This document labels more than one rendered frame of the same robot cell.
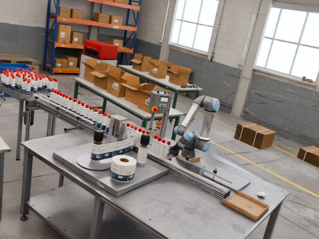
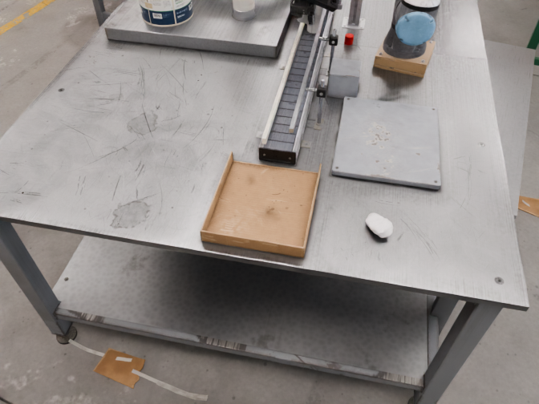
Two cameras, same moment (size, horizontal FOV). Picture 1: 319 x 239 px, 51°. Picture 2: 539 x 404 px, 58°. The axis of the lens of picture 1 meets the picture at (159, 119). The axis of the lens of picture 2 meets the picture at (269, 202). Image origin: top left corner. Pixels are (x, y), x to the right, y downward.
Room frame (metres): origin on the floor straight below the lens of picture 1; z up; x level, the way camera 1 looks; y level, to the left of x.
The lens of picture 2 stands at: (2.16, -1.63, 1.80)
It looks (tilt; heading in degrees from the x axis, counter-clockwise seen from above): 48 degrees down; 67
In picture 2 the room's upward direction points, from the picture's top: straight up
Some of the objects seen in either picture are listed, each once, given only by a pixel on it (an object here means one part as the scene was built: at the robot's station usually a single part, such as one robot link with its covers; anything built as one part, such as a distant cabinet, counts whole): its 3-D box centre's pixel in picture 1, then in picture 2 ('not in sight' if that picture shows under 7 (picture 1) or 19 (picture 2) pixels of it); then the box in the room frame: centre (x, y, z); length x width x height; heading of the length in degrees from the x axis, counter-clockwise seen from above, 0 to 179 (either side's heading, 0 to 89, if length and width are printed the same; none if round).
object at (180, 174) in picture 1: (153, 157); (317, 19); (3.05, -0.01, 0.85); 1.65 x 0.11 x 0.05; 55
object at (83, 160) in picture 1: (95, 161); not in sight; (2.65, 0.48, 0.89); 0.31 x 0.31 x 0.01
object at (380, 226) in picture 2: (261, 194); (378, 224); (2.72, -1.01, 0.85); 0.08 x 0.07 x 0.04; 62
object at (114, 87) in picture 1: (119, 83); not in sight; (5.54, 0.77, 0.97); 0.45 x 0.38 x 0.37; 137
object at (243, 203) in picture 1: (245, 204); (264, 199); (2.48, -0.83, 0.85); 0.30 x 0.26 x 0.04; 55
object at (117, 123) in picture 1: (117, 129); not in sight; (3.21, 0.39, 1.01); 0.14 x 0.13 x 0.26; 55
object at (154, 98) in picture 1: (159, 102); not in sight; (3.18, 0.03, 1.38); 0.17 x 0.10 x 0.19; 110
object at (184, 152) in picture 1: (188, 151); (406, 35); (3.22, -0.35, 0.92); 0.15 x 0.15 x 0.10
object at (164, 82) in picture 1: (154, 92); not in sight; (7.93, 0.23, 0.39); 2.20 x 0.80 x 0.78; 44
